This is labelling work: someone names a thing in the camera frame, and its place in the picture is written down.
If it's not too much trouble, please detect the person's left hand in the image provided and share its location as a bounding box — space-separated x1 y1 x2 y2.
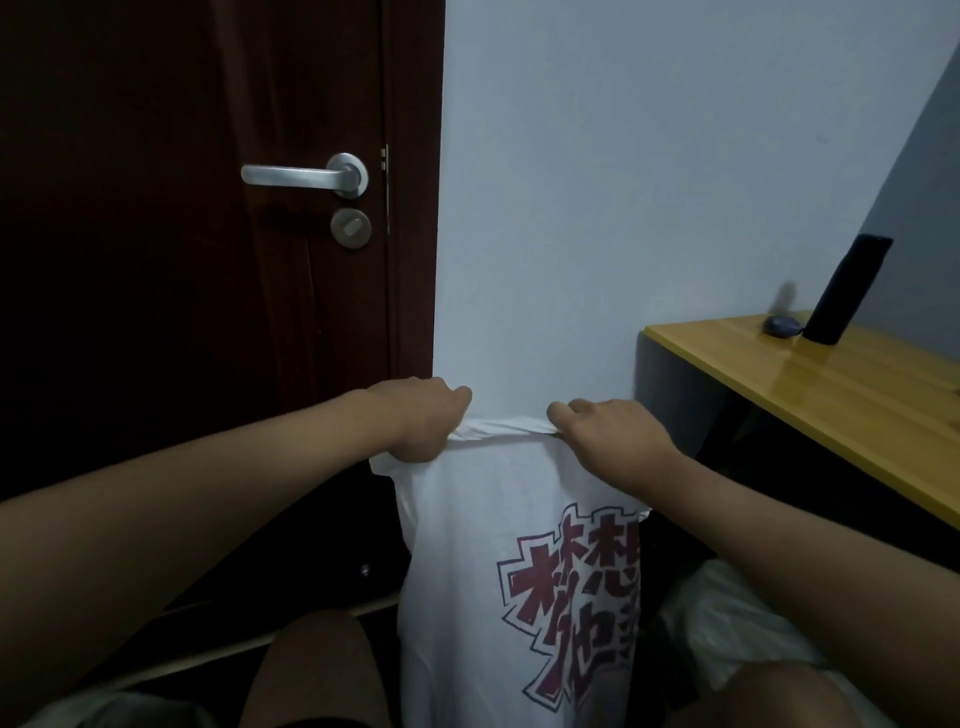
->
359 376 474 464

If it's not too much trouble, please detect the person's right hand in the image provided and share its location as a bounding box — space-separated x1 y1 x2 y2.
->
546 398 688 498

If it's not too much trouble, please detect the white bag with red print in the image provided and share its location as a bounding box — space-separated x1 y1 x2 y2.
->
368 414 650 728

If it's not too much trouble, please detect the grey woven sack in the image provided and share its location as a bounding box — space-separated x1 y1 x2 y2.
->
659 558 894 728

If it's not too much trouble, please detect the green woven sack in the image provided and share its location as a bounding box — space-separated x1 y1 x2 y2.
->
22 689 200 728

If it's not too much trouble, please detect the person's left forearm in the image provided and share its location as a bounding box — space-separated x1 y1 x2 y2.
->
0 389 388 728

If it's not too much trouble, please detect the person's right forearm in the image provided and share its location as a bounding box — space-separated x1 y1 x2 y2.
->
659 453 960 728

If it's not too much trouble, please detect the person's left leg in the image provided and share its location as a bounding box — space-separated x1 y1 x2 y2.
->
239 611 376 728

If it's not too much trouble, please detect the person's leg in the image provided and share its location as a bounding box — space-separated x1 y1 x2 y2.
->
239 611 376 728
697 659 864 728

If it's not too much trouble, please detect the person's right leg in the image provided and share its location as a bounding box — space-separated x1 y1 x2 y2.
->
697 659 864 728

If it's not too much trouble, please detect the silver thumb-turn lock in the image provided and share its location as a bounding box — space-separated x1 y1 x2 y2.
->
329 207 374 250

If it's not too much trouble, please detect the yellow wooden desk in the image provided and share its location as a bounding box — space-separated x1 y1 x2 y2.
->
643 311 960 532

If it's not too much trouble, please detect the dark brown wooden door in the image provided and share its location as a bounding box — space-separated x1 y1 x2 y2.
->
378 0 448 380

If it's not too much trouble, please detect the black cylindrical bottle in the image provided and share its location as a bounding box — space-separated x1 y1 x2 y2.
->
802 233 895 346

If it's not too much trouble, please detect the silver door handle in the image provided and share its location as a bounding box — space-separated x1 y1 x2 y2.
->
239 152 370 200

